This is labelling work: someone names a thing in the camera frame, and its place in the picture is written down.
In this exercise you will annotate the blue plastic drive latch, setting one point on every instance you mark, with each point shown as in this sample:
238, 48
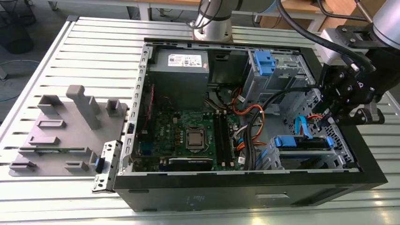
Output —
264, 58

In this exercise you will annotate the silver CPU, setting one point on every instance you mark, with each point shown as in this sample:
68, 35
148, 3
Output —
194, 138

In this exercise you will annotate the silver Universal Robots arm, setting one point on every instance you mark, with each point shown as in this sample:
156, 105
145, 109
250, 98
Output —
214, 30

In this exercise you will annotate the black open PC case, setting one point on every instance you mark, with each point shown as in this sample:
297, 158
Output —
218, 197

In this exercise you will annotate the black mesh waste bin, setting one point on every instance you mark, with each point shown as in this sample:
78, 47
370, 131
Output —
14, 39

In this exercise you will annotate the white workbench frame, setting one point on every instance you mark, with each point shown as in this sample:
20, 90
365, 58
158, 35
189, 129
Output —
144, 14

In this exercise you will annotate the metal optical drive cage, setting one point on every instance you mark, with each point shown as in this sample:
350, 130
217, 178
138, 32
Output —
274, 82

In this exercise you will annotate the green motherboard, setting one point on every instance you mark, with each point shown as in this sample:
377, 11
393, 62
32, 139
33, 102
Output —
168, 122

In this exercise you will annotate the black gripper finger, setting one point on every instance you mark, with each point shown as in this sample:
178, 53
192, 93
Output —
356, 113
333, 89

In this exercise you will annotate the black graphics card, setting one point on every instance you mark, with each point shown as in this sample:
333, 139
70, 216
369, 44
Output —
186, 165

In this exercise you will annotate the metal expansion slot bracket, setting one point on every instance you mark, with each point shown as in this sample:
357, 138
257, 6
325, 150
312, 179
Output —
106, 150

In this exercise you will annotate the grey parts rack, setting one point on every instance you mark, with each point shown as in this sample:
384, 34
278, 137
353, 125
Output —
77, 131

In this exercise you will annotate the green RAM stick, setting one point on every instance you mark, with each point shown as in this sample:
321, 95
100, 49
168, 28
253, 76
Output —
50, 152

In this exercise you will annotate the black RAM slot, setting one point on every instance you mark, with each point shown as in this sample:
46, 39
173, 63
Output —
220, 140
228, 140

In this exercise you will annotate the white post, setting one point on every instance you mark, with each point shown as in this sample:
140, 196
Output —
2, 72

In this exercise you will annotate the grey power supply unit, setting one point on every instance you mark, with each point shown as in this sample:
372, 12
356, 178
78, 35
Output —
177, 89

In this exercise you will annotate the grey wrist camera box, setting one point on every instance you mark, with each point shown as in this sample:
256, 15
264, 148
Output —
332, 47

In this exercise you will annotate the CPU socket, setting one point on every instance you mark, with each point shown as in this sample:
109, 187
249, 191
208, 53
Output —
196, 149

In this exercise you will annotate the wooden desk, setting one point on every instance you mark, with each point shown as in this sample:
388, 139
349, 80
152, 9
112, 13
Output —
304, 5

